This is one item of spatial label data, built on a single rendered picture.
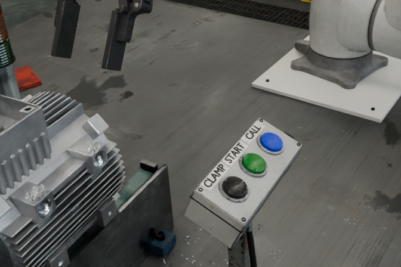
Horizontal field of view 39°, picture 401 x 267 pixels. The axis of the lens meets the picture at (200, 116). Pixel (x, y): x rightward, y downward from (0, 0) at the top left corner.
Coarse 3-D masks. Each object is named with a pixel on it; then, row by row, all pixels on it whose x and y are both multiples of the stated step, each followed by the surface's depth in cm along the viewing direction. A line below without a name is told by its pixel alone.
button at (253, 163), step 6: (246, 156) 68; (252, 156) 68; (258, 156) 68; (246, 162) 67; (252, 162) 67; (258, 162) 67; (264, 162) 68; (246, 168) 67; (252, 168) 67; (258, 168) 67; (264, 168) 67
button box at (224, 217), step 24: (264, 120) 74; (240, 144) 70; (288, 144) 72; (216, 168) 66; (240, 168) 67; (288, 168) 71; (216, 192) 63; (264, 192) 65; (192, 216) 65; (216, 216) 63; (240, 216) 62
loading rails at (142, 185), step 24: (144, 168) 92; (120, 192) 88; (144, 192) 86; (168, 192) 93; (120, 216) 82; (144, 216) 88; (168, 216) 95; (96, 240) 78; (120, 240) 83; (144, 240) 90; (168, 240) 92; (72, 264) 74; (96, 264) 79; (120, 264) 85
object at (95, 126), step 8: (88, 120) 73; (96, 120) 74; (88, 128) 74; (96, 128) 73; (104, 128) 74; (96, 136) 74; (0, 200) 62; (0, 208) 61; (8, 208) 62; (0, 216) 61
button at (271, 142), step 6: (270, 132) 72; (264, 138) 71; (270, 138) 71; (276, 138) 71; (264, 144) 70; (270, 144) 70; (276, 144) 71; (282, 144) 71; (270, 150) 70; (276, 150) 70
